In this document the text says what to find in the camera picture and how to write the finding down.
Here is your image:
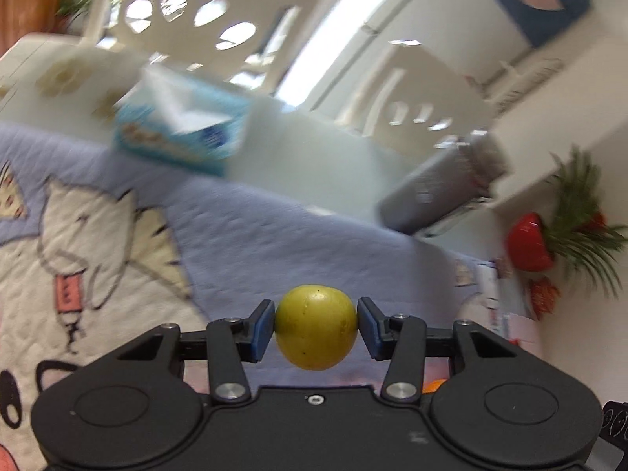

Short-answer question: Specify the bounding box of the blue tissue box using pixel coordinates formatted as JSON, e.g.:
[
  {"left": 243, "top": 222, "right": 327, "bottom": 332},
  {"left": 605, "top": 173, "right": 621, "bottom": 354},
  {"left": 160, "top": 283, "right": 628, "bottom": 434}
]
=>
[{"left": 112, "top": 66, "right": 254, "bottom": 178}]

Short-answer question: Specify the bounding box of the green apple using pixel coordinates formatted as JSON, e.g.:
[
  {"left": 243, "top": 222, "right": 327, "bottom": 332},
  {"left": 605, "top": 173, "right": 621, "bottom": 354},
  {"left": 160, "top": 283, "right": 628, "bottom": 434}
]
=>
[{"left": 275, "top": 285, "right": 359, "bottom": 371}]

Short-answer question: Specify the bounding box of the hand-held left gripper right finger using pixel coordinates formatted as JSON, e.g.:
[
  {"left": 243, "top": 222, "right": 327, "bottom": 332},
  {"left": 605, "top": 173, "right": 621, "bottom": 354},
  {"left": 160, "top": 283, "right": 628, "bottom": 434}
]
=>
[{"left": 357, "top": 297, "right": 522, "bottom": 403}]

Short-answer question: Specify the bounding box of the red plant pot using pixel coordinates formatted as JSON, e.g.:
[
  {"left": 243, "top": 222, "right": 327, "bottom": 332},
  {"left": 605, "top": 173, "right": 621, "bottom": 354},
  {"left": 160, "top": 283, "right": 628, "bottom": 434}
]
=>
[{"left": 506, "top": 212, "right": 558, "bottom": 274}]

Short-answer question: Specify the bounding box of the dark thermos flask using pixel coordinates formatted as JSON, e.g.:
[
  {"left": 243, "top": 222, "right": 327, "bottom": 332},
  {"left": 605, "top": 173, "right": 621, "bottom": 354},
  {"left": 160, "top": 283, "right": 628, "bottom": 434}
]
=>
[{"left": 375, "top": 132, "right": 511, "bottom": 237}]

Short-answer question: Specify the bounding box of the printed blanket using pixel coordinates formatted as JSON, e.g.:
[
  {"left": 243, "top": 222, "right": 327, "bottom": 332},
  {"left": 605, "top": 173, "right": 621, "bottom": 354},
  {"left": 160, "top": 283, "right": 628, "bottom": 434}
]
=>
[{"left": 0, "top": 120, "right": 541, "bottom": 471}]

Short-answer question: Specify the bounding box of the white floral cloth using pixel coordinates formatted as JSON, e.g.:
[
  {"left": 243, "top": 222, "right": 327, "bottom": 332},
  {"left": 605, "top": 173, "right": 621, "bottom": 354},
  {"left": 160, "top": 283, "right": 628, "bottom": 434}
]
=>
[{"left": 0, "top": 32, "right": 149, "bottom": 134}]

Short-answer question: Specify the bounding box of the green potted plant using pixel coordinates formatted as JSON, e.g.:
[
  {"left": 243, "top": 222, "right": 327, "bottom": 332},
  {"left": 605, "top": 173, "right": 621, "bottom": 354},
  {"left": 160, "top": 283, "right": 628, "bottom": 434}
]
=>
[{"left": 540, "top": 144, "right": 628, "bottom": 301}]

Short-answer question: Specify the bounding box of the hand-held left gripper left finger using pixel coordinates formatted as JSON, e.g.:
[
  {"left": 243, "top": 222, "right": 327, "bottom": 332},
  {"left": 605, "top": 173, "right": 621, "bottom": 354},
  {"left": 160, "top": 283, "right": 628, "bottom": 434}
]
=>
[{"left": 118, "top": 298, "right": 276, "bottom": 402}]

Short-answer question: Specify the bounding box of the small green plant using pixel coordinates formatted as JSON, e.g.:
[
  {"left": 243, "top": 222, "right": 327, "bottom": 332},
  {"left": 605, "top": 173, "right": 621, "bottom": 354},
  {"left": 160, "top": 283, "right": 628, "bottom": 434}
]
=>
[{"left": 54, "top": 0, "right": 100, "bottom": 31}]

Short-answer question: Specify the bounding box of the red lidded tea cup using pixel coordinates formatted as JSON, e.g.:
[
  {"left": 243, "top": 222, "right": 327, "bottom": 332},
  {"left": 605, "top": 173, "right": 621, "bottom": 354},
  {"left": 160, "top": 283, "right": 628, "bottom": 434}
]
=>
[{"left": 527, "top": 277, "right": 563, "bottom": 323}]

